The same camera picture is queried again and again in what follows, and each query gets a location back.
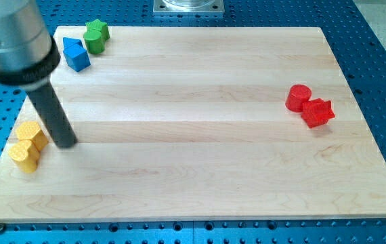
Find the red cylinder block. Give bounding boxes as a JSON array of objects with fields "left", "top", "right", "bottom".
[{"left": 285, "top": 84, "right": 312, "bottom": 113}]

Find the green cylinder block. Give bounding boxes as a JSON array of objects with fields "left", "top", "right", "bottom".
[{"left": 83, "top": 30, "right": 105, "bottom": 54}]

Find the blue perforated metal table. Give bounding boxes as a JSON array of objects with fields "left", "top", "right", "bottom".
[{"left": 0, "top": 0, "right": 386, "bottom": 243}]

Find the yellow heart block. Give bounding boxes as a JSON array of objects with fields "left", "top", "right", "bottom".
[{"left": 7, "top": 140, "right": 40, "bottom": 174}]

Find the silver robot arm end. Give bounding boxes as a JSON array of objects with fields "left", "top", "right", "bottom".
[{"left": 0, "top": 0, "right": 60, "bottom": 91}]

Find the yellow hexagon block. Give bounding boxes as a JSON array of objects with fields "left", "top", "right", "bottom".
[{"left": 16, "top": 121, "right": 49, "bottom": 151}]

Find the red star block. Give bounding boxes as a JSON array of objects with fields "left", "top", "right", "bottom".
[{"left": 301, "top": 98, "right": 335, "bottom": 128}]

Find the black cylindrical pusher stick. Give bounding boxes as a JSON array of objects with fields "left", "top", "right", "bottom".
[{"left": 26, "top": 83, "right": 77, "bottom": 148}]

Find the blue cube block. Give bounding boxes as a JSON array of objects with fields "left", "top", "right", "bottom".
[{"left": 63, "top": 44, "right": 91, "bottom": 72}]

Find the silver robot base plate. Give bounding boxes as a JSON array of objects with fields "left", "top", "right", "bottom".
[{"left": 152, "top": 0, "right": 225, "bottom": 15}]

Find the green star block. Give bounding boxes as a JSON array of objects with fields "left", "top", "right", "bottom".
[{"left": 85, "top": 19, "right": 110, "bottom": 42}]

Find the blue triangle block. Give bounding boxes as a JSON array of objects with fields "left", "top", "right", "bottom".
[{"left": 62, "top": 37, "right": 83, "bottom": 49}]

